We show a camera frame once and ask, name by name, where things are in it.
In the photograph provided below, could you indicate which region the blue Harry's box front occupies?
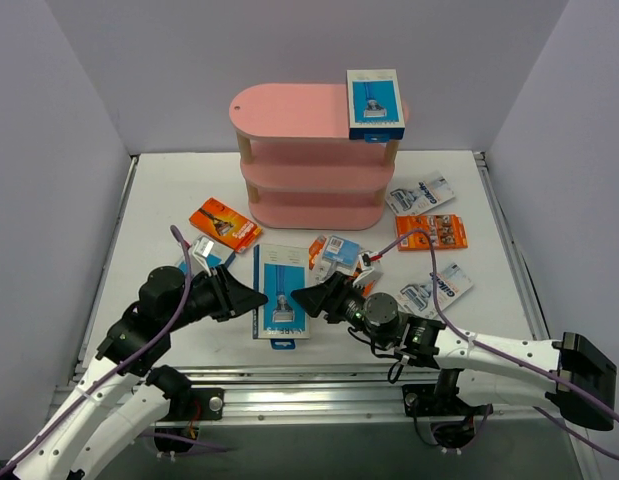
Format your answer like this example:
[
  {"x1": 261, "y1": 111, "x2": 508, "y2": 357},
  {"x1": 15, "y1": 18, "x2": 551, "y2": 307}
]
[{"x1": 252, "y1": 243, "x2": 310, "y2": 351}]

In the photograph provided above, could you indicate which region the blue Harry's razor box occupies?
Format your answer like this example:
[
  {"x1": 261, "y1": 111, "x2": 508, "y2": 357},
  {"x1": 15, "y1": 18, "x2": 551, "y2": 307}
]
[{"x1": 346, "y1": 69, "x2": 406, "y2": 143}]

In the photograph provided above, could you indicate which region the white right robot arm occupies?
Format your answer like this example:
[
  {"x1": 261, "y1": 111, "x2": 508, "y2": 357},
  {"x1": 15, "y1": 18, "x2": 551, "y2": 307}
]
[{"x1": 291, "y1": 273, "x2": 617, "y2": 431}]

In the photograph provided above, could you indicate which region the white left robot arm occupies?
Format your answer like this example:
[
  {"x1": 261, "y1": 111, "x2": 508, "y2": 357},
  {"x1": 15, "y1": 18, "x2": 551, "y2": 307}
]
[{"x1": 0, "y1": 266, "x2": 268, "y2": 479}]

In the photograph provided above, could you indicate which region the pink three-tier shelf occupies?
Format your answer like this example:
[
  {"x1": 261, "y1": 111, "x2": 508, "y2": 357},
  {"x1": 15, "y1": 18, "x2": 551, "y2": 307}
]
[{"x1": 229, "y1": 83, "x2": 400, "y2": 231}]

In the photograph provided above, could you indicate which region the orange Gillette box centre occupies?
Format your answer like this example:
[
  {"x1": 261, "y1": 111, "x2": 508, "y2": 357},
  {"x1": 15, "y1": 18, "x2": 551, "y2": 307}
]
[{"x1": 309, "y1": 235, "x2": 383, "y2": 288}]

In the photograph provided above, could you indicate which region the clear blister razor pack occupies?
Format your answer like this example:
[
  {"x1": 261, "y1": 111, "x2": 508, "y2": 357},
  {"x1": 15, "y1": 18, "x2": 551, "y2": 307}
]
[{"x1": 309, "y1": 235, "x2": 361, "y2": 283}]

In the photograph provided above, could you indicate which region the blue Harry's box left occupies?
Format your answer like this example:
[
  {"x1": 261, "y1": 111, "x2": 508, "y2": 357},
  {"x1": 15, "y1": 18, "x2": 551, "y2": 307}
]
[{"x1": 207, "y1": 237, "x2": 236, "y2": 267}]

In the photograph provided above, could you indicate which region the orange Gillette Fusion box left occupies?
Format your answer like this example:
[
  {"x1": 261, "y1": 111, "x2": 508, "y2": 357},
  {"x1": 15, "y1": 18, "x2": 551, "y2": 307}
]
[{"x1": 189, "y1": 197, "x2": 263, "y2": 253}]

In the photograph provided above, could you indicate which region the white Gillette pack lower right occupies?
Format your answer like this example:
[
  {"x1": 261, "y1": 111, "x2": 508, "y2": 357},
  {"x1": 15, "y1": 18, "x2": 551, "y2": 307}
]
[{"x1": 396, "y1": 263, "x2": 474, "y2": 319}]

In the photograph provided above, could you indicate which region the white gillette pack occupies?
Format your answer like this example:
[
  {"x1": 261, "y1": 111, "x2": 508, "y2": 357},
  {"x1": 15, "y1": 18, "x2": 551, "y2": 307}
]
[
  {"x1": 385, "y1": 171, "x2": 455, "y2": 216},
  {"x1": 396, "y1": 263, "x2": 474, "y2": 319}
]

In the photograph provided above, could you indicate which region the orange razor cartridge box right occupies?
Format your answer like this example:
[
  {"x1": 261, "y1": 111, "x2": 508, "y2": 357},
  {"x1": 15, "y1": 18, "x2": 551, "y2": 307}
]
[{"x1": 395, "y1": 214, "x2": 468, "y2": 250}]

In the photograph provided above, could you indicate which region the white Gillette pack upper right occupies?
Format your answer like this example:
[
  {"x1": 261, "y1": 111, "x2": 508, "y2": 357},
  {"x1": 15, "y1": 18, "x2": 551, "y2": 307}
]
[{"x1": 385, "y1": 171, "x2": 455, "y2": 216}]

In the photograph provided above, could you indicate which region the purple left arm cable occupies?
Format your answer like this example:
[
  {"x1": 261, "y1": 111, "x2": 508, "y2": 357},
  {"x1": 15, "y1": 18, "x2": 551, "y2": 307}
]
[{"x1": 0, "y1": 224, "x2": 230, "y2": 471}]

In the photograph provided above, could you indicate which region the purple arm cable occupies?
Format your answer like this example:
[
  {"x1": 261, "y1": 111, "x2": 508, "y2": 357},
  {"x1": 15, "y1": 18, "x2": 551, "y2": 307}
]
[
  {"x1": 361, "y1": 228, "x2": 619, "y2": 464},
  {"x1": 0, "y1": 224, "x2": 230, "y2": 471}
]

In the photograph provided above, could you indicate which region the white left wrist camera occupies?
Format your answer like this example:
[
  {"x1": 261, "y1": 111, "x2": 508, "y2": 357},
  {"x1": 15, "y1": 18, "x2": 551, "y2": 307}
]
[{"x1": 188, "y1": 236, "x2": 213, "y2": 276}]

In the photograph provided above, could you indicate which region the aluminium front rail frame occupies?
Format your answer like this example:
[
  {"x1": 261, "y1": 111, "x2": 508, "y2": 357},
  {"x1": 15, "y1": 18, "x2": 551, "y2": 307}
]
[{"x1": 53, "y1": 152, "x2": 588, "y2": 431}]

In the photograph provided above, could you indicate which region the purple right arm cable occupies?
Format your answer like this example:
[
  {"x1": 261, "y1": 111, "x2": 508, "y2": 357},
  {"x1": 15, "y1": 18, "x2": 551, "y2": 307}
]
[{"x1": 361, "y1": 228, "x2": 619, "y2": 464}]

